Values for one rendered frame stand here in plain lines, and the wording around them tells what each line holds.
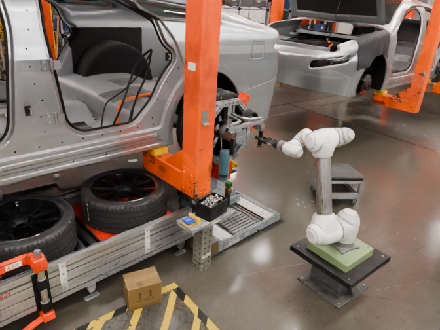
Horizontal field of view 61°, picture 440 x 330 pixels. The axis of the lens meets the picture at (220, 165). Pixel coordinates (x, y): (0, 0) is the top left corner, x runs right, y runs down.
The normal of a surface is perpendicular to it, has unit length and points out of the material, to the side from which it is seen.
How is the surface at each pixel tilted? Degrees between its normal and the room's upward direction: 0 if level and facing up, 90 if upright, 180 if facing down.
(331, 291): 90
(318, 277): 90
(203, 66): 90
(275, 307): 0
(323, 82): 105
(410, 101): 90
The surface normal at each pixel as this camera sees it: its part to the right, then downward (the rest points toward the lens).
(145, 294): 0.43, 0.40
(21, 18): 0.68, 0.15
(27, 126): 0.69, 0.35
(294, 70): -0.69, 0.24
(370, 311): 0.07, -0.91
